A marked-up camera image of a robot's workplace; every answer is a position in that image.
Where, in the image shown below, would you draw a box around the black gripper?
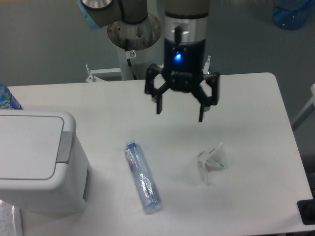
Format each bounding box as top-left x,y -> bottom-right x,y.
144,39 -> 220,122

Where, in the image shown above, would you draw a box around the white push-lid trash can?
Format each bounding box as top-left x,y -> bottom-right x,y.
0,110 -> 92,213

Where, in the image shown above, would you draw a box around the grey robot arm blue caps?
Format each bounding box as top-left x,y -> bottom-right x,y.
77,0 -> 220,120

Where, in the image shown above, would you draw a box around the crumpled white paper wrapper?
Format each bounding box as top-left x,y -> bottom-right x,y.
197,142 -> 229,185

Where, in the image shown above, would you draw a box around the blue water jug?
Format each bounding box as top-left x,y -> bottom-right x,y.
272,0 -> 315,30

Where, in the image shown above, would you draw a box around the clear plastic water bottle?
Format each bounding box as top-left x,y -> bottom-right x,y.
124,140 -> 161,214

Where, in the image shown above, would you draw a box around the blue labelled bottle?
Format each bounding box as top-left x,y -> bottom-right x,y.
0,83 -> 23,110

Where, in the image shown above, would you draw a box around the black device at table edge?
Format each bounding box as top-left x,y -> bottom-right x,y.
297,199 -> 315,225

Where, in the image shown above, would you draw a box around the speckled plastic bag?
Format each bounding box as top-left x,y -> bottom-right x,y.
0,200 -> 24,236

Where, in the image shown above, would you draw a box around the white bracket with bolt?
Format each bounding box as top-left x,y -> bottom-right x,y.
202,55 -> 211,75

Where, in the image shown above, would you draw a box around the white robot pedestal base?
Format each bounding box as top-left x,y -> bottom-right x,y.
85,12 -> 165,83

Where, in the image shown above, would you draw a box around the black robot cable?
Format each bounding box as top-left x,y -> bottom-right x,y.
124,38 -> 138,80

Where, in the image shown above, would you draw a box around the white metal frame right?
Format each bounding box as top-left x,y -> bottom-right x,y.
291,84 -> 315,132

